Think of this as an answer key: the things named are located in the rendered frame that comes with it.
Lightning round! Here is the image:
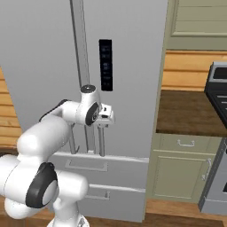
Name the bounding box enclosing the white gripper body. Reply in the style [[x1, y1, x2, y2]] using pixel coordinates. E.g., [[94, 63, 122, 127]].
[[97, 112, 116, 129]]

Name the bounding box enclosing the thin grey fridge handle bar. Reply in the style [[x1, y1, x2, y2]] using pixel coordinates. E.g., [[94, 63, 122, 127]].
[[68, 123, 82, 155], [98, 124, 106, 157]]

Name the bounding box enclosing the silver drawer handle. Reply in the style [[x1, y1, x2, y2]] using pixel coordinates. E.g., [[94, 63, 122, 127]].
[[176, 139, 196, 148]]

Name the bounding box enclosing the grey fridge drawer handle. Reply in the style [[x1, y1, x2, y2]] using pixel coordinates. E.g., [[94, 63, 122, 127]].
[[85, 189, 111, 201], [64, 159, 109, 173]]

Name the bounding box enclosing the olive base cupboard door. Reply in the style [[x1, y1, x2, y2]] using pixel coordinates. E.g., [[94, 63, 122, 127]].
[[151, 149, 219, 204]]

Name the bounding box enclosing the silver cupboard door handle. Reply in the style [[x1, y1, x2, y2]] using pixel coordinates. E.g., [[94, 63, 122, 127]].
[[201, 158, 213, 182]]

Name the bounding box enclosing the olive wall cupboard door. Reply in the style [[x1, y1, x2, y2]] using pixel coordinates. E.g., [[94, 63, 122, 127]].
[[164, 0, 227, 51]]

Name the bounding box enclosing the grey fridge drawer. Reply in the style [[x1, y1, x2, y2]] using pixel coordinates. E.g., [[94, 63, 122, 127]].
[[74, 184, 147, 223], [48, 151, 150, 191]]

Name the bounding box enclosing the olive drawer front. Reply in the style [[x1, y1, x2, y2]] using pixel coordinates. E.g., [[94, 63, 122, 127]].
[[159, 133, 223, 154]]

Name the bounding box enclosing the grey fridge door with panel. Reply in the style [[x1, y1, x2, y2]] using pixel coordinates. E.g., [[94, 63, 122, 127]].
[[77, 0, 169, 160]]

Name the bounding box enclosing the grey stove with oven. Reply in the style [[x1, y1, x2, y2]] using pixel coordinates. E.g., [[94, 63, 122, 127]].
[[197, 60, 227, 217]]

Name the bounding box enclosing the wide grey fridge door handle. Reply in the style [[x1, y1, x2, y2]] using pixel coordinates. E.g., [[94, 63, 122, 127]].
[[69, 0, 97, 154]]

